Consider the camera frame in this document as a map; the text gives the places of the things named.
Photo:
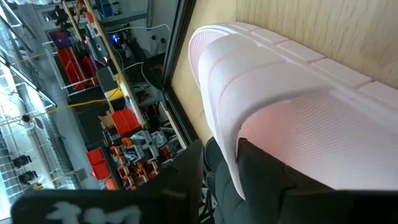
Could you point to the orange small parts drawers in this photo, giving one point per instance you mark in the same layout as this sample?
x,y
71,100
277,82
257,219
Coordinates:
x,y
140,161

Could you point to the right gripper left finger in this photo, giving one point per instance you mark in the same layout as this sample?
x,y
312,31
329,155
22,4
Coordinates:
x,y
186,168

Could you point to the rack with red bins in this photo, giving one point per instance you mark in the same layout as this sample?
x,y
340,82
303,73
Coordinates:
x,y
76,68

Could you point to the pink rubber slide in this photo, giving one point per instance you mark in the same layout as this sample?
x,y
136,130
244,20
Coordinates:
x,y
280,77

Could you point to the large red storage bin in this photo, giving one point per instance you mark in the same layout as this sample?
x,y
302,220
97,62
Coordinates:
x,y
126,121

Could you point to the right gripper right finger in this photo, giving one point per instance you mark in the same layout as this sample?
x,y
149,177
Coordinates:
x,y
264,180

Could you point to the purple monitor screen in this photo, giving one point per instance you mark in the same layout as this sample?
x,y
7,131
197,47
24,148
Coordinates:
x,y
60,39

